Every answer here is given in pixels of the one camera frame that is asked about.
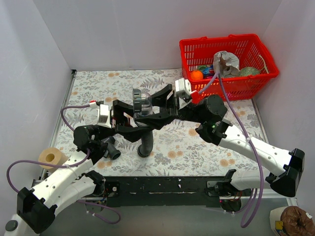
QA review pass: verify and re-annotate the black corrugated hose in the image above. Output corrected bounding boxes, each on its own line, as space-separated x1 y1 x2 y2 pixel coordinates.
137 127 154 158

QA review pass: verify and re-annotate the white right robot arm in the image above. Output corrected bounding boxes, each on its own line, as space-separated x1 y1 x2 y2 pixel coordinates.
133 79 305 197

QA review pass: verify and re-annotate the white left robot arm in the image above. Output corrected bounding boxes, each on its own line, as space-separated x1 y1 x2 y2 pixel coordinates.
13 98 157 236

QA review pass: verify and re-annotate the grey tee pipe fitting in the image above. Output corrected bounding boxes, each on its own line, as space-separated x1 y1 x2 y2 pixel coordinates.
101 136 121 160

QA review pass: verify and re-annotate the orange fruit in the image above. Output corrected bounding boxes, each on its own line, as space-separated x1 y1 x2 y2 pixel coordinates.
190 70 203 81

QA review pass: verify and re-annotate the colourful snack packet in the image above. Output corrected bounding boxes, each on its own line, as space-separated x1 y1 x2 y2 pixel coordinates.
197 64 215 79

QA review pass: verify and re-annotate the red plastic basket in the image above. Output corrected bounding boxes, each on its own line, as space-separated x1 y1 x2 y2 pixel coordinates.
179 34 280 100

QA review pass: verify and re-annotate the crumpled grey paper bag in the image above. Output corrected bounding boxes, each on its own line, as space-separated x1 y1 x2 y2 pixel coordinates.
213 51 240 78

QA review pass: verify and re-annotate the beige tape roll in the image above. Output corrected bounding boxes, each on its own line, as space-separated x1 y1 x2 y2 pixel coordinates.
38 147 68 165

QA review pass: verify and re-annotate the green netted melon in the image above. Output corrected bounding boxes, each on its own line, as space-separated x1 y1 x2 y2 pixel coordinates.
238 55 269 77

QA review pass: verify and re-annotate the white grey button device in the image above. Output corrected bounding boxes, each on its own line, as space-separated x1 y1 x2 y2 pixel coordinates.
4 214 28 236

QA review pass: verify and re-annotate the brown item in white cup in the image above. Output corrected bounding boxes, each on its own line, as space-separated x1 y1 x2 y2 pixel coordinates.
269 206 315 236

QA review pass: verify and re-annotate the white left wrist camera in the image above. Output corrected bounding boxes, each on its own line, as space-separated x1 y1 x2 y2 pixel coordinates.
89 100 112 128

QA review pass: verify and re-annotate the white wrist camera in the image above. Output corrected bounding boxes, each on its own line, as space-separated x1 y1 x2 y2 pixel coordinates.
89 100 112 128
175 78 200 109

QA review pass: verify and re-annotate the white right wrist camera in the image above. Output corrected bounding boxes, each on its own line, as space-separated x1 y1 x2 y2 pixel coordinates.
175 78 200 109

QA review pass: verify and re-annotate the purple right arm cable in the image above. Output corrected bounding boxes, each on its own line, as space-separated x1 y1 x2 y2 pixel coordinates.
196 71 265 228

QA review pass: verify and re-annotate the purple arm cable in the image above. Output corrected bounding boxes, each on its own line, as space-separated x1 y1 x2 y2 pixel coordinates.
196 71 265 228
6 104 122 225

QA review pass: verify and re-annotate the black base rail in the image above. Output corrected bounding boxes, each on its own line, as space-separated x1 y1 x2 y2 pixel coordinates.
88 176 239 207

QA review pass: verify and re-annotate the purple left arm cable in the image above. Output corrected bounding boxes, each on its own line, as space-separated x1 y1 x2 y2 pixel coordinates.
6 104 122 225

